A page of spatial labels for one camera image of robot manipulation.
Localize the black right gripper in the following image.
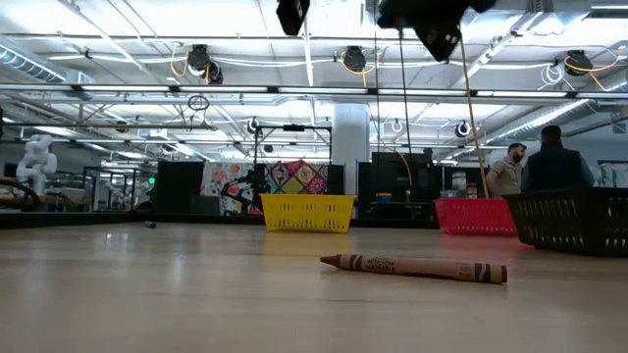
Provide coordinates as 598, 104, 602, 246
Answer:
376, 0, 497, 64

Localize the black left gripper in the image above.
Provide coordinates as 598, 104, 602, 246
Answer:
275, 0, 312, 37

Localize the brown crayon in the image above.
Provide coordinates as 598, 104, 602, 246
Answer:
319, 253, 509, 285

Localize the black equipment cabinet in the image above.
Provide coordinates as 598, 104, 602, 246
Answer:
357, 151, 433, 220

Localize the person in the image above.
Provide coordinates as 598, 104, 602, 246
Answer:
520, 125, 596, 193
485, 141, 529, 198

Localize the colourful patchwork quilt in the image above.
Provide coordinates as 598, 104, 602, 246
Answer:
199, 160, 329, 216

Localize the red plastic basket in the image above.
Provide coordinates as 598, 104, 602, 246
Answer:
434, 197, 518, 238

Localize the yellow plastic basket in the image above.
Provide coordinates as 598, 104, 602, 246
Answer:
259, 193, 357, 234

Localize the black partition panel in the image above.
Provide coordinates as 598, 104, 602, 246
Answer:
155, 160, 205, 216

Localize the pale patterned cloth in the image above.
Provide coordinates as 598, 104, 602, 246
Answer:
591, 161, 628, 188

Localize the black plastic basket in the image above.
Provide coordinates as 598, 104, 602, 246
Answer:
503, 186, 628, 258

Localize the white robot figure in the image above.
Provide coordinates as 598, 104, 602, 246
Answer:
16, 134, 58, 197

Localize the yellow cable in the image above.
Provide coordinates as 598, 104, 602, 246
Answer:
458, 37, 491, 200

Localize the black frame stand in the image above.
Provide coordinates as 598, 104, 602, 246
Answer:
252, 125, 334, 217

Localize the black metal table frame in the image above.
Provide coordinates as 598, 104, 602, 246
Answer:
0, 210, 441, 230

